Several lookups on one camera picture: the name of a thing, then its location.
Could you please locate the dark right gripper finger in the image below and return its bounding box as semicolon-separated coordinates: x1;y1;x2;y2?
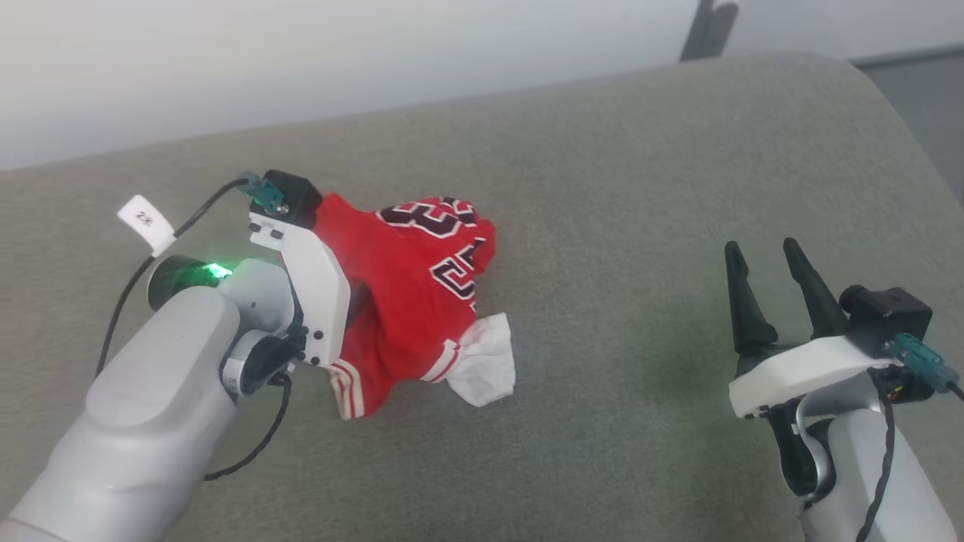
783;237;853;340
725;241;779;357

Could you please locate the grey metal pole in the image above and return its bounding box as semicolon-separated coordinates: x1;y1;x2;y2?
679;0;741;63

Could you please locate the white cable label tag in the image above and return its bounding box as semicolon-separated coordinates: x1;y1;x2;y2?
117;194;177;257

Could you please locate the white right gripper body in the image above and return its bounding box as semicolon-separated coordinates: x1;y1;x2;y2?
728;335;905;419

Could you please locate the teal cable connector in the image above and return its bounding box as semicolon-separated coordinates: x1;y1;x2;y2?
239;172;288;211
884;333;952;394

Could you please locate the grey fabric sofa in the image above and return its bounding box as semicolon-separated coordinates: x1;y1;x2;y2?
0;51;964;542

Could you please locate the black left camera cable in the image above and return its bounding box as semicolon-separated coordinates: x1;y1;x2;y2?
96;179;249;377

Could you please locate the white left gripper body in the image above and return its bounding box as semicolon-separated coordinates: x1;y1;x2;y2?
249;211;352;370

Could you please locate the black right arm braided cable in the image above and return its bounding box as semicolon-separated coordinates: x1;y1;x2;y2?
857;366;899;542

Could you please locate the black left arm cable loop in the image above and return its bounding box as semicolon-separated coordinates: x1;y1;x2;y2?
202;373;293;482

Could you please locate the red and white basketball jersey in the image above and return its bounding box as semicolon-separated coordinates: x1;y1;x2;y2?
305;192;517;421

